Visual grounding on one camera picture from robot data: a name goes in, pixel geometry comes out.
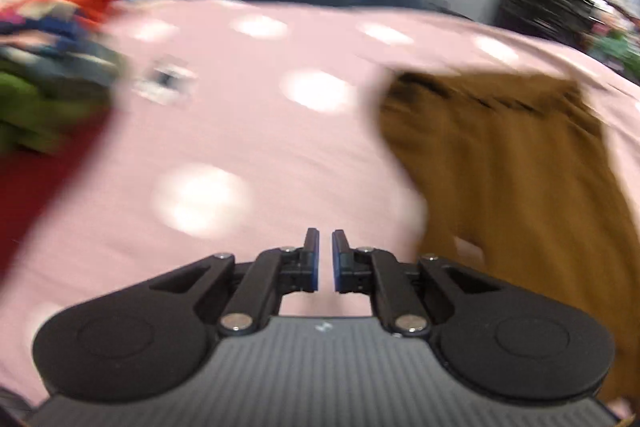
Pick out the pile of colourful clothes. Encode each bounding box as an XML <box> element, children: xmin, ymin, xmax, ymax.
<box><xmin>1</xmin><ymin>0</ymin><xmax>124</xmax><ymax>156</ymax></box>

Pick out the black wire shelf cart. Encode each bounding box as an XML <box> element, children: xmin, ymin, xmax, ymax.
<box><xmin>491</xmin><ymin>0</ymin><xmax>594</xmax><ymax>51</ymax></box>

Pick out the pink polka dot bedsheet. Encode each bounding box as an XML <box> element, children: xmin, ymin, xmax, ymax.
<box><xmin>1</xmin><ymin>0</ymin><xmax>639</xmax><ymax>402</ymax></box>

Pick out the brown knit garment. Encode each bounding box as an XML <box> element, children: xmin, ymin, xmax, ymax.
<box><xmin>378</xmin><ymin>72</ymin><xmax>639</xmax><ymax>401</ymax></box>

